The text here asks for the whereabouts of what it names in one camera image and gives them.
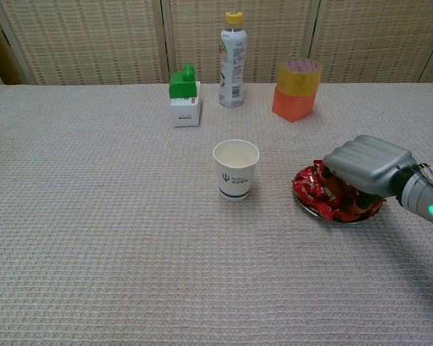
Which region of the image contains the right orange-tipped robot hand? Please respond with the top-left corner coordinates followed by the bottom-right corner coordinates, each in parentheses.
top-left (319, 135), bottom-right (419, 214)

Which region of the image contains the metal bowl of red candies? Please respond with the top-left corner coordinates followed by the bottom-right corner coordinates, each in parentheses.
top-left (292, 165), bottom-right (387, 225)

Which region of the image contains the orange drink cup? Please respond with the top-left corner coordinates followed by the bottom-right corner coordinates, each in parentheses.
top-left (276, 58), bottom-right (324, 97)

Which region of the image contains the white paper cup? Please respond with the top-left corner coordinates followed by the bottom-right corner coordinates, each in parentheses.
top-left (211, 138), bottom-right (261, 203)

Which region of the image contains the red wrapped candy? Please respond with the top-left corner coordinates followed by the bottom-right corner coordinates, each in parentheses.
top-left (367, 200), bottom-right (387, 216)
top-left (331, 208), bottom-right (358, 223)
top-left (292, 178), bottom-right (317, 201)
top-left (308, 160), bottom-right (328, 181)
top-left (305, 200), bottom-right (335, 217)

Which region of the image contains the orange plastic block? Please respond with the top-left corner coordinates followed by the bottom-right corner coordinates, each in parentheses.
top-left (271, 87), bottom-right (317, 123)

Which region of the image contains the white bottle yellow cap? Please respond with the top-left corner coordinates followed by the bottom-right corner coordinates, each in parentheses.
top-left (218, 11), bottom-right (248, 108)

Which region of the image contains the small white box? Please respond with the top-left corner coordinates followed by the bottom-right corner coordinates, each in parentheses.
top-left (170, 81), bottom-right (204, 129)

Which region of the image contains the green toy block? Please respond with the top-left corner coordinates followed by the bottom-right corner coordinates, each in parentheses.
top-left (168, 63), bottom-right (198, 100)

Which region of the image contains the beige woven tablecloth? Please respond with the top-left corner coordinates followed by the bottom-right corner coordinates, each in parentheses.
top-left (0, 82), bottom-right (433, 346)

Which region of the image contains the woven bamboo folding screen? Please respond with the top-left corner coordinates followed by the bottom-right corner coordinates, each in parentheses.
top-left (0, 0), bottom-right (433, 86)

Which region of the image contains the brown wooden board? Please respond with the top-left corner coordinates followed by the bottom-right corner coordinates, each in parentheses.
top-left (0, 6), bottom-right (28, 87)

